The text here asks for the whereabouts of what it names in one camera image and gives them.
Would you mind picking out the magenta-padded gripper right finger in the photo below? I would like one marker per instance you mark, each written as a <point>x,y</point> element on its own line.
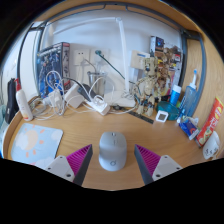
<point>165,166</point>

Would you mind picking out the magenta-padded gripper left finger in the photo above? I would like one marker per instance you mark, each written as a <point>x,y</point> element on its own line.
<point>61,166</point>

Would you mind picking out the grey computer mouse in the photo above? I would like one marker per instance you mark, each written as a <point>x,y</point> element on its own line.
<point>112,150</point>

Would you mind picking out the sun and cloud mouse pad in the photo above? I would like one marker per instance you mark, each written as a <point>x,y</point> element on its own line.
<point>33,143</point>

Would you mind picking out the blue tissue packet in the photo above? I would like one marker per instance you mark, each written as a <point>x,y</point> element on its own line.
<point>189,128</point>

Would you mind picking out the small white cube clock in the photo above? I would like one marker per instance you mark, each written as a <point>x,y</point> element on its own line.
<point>162,116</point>

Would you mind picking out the white mug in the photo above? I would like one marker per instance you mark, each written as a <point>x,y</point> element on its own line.
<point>211,146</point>

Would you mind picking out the black ruler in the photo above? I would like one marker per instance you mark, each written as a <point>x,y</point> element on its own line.
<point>141,117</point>

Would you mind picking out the teal dish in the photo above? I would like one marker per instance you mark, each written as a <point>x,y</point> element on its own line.
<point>170,110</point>

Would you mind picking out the small white charger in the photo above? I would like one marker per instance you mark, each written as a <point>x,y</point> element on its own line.
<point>55,98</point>

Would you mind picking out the white bottle with red cap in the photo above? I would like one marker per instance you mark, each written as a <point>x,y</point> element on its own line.
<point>25,106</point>

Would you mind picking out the blue spray bottle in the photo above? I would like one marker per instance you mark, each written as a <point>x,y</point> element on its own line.
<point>188,100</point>

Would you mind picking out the white power adapter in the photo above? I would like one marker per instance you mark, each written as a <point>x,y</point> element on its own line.
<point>74,96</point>

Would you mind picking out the white power strip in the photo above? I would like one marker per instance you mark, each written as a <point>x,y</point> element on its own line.
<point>99,106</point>

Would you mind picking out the white tube with blue cap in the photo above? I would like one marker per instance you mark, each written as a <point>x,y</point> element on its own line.
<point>175,95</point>

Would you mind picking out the tan robot figure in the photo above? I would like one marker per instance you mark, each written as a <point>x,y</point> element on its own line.
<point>148,83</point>

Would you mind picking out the metal cup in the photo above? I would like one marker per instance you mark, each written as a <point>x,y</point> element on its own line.
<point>96,81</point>

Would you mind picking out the blue robot model kit box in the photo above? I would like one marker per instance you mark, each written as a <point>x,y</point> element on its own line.
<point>50,63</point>

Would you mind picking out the white small carton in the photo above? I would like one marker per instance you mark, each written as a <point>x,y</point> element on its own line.
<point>139,60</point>

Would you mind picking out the colourful printed box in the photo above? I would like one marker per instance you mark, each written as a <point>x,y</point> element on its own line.
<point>173,56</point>

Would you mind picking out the white desk lamp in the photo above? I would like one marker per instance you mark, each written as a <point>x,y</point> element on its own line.
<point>124,50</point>

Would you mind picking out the grey metal frame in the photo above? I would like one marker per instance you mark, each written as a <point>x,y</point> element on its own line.
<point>202,66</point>

